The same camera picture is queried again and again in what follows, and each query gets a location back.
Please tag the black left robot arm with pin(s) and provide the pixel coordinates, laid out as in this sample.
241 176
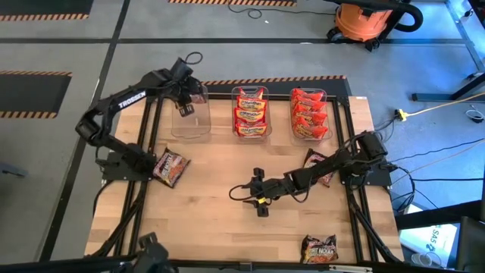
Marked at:
129 100

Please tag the black metal stand base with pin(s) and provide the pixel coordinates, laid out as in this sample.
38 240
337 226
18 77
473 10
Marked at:
435 97

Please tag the silver metal bracket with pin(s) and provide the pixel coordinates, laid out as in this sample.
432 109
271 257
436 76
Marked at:
350 268

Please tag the orange shop vacuum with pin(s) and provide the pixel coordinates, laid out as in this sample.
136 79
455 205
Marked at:
360 22

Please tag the black metal table frame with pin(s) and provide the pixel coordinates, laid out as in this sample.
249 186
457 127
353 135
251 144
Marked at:
221 98

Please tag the black handheld object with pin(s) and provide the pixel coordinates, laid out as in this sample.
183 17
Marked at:
153 254

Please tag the yellow power plug block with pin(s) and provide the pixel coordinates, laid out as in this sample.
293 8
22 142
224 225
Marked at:
401 114

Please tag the white paper cups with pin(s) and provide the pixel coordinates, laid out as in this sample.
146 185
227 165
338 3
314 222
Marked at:
422 259

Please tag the clear plastic bin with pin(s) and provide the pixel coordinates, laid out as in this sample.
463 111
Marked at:
233 106
290 113
191 125

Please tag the white and blue sign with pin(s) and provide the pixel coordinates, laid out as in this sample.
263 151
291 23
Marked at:
432 237

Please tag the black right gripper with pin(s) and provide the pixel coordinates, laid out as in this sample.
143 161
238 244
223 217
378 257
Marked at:
267 188

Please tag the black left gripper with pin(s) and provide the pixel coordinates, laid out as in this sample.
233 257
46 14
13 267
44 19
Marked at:
183 85

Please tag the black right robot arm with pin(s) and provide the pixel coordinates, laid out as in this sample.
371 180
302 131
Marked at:
326 165

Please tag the black hazard-striped floor mat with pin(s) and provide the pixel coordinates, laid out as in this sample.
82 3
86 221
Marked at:
233 2
34 93
219 86
45 7

